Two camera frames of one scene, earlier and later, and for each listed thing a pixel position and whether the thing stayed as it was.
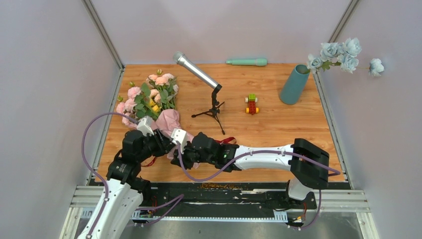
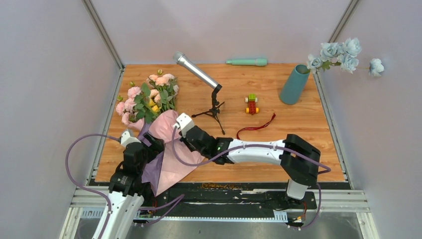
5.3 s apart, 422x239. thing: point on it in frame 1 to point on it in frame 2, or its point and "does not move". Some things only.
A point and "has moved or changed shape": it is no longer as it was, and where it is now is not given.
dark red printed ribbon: x=218 y=142 has moved or changed shape
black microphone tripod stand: x=214 y=111 does not move
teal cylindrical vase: x=295 y=84 does not move
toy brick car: x=252 y=99 does not move
